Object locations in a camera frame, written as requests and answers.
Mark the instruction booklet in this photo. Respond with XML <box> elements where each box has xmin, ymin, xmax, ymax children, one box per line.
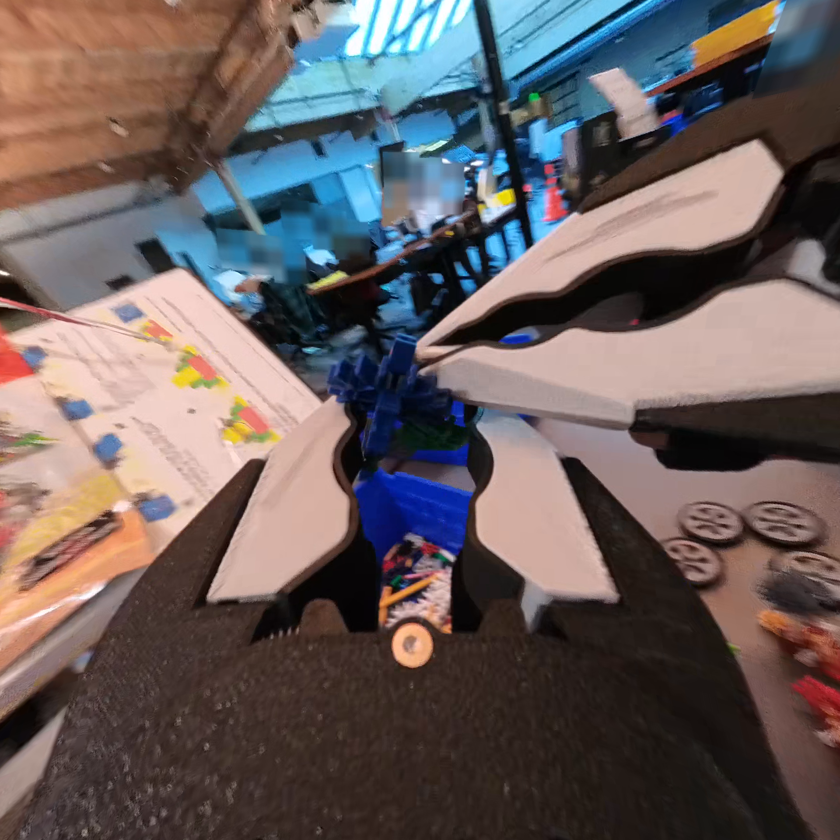
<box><xmin>40</xmin><ymin>269</ymin><xmax>324</xmax><ymax>526</ymax></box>

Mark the black floor stand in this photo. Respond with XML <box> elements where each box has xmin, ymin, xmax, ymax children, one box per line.
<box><xmin>473</xmin><ymin>0</ymin><xmax>536</xmax><ymax>250</ymax></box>

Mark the pile of construction toy pieces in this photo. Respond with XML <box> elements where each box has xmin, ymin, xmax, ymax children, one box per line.
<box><xmin>378</xmin><ymin>532</ymin><xmax>456</xmax><ymax>628</ymax></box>

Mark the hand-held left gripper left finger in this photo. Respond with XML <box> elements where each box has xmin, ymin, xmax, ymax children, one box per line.
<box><xmin>208</xmin><ymin>401</ymin><xmax>382</xmax><ymax>631</ymax></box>

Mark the blue plastic bin with label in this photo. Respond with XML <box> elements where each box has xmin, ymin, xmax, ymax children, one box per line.
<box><xmin>355</xmin><ymin>447</ymin><xmax>476</xmax><ymax>631</ymax></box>

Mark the wooden office desk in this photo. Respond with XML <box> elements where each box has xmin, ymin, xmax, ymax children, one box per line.
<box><xmin>650</xmin><ymin>33</ymin><xmax>775</xmax><ymax>106</ymax></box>

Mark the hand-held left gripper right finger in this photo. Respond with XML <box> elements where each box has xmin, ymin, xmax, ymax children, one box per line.
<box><xmin>453</xmin><ymin>410</ymin><xmax>619</xmax><ymax>631</ymax></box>

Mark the black cardboard box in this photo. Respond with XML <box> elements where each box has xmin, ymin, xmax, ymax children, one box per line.
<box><xmin>565</xmin><ymin>112</ymin><xmax>673</xmax><ymax>204</ymax></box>

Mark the blue snowflake toy assembly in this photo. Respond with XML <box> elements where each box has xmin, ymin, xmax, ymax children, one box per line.
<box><xmin>326</xmin><ymin>335</ymin><xmax>467</xmax><ymax>460</ymax></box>

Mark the white paper sign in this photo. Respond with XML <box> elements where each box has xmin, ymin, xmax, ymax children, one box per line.
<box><xmin>591</xmin><ymin>69</ymin><xmax>664</xmax><ymax>139</ymax></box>

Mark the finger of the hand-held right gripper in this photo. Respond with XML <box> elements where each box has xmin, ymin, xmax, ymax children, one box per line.
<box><xmin>418</xmin><ymin>138</ymin><xmax>786</xmax><ymax>353</ymax></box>
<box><xmin>423</xmin><ymin>269</ymin><xmax>840</xmax><ymax>431</ymax></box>

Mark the cluttered office desk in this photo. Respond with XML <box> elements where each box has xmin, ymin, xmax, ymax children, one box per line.
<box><xmin>309</xmin><ymin>217</ymin><xmax>519</xmax><ymax>329</ymax></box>

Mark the toy kit plastic bag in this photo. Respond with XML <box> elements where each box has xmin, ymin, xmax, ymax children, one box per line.
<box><xmin>0</xmin><ymin>329</ymin><xmax>156</xmax><ymax>670</ymax></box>

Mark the orange traffic cone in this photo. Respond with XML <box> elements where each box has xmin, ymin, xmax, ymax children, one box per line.
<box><xmin>542</xmin><ymin>164</ymin><xmax>569</xmax><ymax>224</ymax></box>

